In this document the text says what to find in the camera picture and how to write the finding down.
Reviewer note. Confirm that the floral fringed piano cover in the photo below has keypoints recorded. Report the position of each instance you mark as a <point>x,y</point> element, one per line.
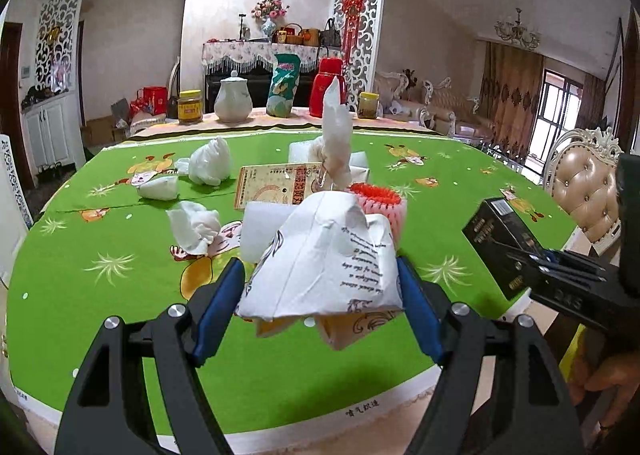
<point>235,52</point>

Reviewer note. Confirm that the cardboard box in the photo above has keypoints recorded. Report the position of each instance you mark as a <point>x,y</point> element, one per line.
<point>100,132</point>

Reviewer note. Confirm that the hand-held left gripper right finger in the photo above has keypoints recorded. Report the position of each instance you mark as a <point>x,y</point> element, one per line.
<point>417,315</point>

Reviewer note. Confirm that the carved beige sofa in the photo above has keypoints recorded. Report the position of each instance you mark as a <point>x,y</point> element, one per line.
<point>450,105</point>

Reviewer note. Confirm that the tall twisted white tissue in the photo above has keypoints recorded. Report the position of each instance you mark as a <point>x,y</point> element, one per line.
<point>335,135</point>

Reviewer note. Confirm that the yellow lidded jar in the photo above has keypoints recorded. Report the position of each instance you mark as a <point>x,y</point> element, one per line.
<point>190,109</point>

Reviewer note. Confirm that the green snack bag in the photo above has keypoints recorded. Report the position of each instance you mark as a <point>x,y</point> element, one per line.
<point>282,85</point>

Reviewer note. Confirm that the pink flowers in vase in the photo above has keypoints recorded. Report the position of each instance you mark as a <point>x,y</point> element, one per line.
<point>270,10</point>

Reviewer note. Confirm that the white ceramic teapot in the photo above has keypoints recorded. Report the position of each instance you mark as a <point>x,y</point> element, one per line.
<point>232,100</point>

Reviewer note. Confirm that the dark jar with yellow lid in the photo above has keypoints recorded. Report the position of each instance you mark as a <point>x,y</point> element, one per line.
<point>368,106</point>

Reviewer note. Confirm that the red knot ornament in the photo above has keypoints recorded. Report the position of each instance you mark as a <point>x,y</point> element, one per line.
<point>352,5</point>

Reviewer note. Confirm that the flat beige printed box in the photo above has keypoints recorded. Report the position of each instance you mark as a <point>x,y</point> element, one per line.
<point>270,185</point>

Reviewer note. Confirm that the red gift box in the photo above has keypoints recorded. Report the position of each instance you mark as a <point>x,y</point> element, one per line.
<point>152,100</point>

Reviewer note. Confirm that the window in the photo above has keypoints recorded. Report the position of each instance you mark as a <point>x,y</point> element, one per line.
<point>555,115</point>

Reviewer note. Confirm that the large crumpled white tissue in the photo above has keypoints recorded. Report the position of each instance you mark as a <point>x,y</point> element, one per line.
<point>210,162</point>

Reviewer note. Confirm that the person's right hand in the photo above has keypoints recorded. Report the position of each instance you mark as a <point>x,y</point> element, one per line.
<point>607,377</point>

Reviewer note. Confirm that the white cabinet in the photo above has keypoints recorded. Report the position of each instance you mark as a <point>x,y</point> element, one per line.
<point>50,130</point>

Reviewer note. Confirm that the carved beige armchair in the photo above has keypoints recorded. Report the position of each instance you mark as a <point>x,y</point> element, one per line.
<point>390,87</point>

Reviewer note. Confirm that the small crumpled white tissue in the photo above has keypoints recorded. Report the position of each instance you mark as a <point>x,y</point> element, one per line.
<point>160,187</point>

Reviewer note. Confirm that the dark wooden door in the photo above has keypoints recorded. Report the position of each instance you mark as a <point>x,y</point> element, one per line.
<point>10,100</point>

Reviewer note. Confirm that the brown patterned curtain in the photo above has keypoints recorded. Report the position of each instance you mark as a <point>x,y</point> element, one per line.
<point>510,95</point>

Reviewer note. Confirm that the wicker basket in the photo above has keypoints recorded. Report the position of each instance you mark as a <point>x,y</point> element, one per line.
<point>291,36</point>

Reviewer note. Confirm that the black handbag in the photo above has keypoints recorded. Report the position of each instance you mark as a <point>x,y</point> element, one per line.
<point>330,36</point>

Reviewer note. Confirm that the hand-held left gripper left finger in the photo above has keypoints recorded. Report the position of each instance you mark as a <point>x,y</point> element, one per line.
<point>220,305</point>

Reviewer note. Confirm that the beige tufted carved chair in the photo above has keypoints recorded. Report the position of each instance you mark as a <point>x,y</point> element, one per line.
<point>585,190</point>

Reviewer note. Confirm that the white printed paper bag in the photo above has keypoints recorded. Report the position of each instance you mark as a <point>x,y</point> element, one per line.
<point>320,260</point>

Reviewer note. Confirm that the brass chandelier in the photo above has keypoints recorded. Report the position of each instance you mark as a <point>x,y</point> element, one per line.
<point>517,30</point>

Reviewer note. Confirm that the white carved chair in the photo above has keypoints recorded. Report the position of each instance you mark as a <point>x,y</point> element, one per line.
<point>12,175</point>

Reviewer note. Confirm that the green printed tablecloth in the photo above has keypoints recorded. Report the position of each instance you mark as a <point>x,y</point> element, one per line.
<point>125,335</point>

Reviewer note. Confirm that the pale pink tablecloth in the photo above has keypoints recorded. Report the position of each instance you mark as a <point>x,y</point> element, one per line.
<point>300,122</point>

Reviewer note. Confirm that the black piano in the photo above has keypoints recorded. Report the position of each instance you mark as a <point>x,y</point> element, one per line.
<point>260,82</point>

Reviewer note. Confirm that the black box with gold print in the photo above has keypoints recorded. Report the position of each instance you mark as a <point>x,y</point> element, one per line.
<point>490,230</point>

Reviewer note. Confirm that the white lattice panel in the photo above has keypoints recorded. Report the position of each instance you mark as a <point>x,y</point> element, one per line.
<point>372,35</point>
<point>60,40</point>

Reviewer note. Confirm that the red thermos flask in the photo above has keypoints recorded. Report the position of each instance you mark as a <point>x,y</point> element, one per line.
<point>325,90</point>

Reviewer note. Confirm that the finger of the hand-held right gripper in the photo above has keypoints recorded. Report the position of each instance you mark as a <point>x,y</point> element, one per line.
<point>545,272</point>
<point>585,262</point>

